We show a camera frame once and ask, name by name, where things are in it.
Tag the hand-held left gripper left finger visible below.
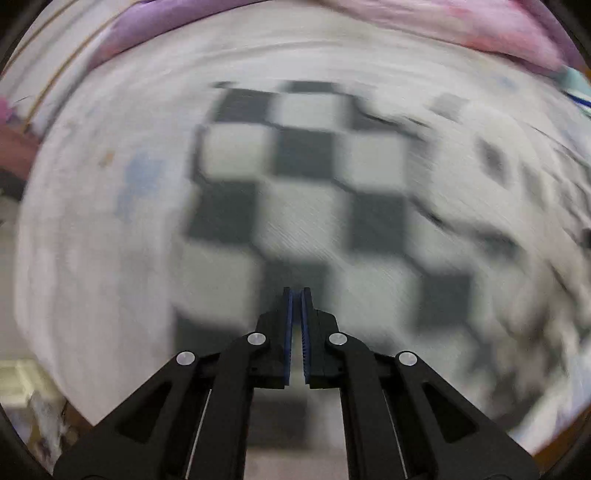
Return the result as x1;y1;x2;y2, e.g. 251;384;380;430
53;287;295;480

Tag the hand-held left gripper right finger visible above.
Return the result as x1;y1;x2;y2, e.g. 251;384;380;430
300;287;541;480

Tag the black white checkered garment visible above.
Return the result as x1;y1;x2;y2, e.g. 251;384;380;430
173;78;591;457

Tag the bed with pale printed sheet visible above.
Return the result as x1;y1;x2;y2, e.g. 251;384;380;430
14;4;591;455

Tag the pink covered furniture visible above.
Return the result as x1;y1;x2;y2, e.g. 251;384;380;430
0;95;44;185

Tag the purple floral quilt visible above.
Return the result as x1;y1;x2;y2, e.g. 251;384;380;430
88;0;587;77

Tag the teal blue-edged pillow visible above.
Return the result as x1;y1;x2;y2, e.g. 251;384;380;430
561;65;591;112

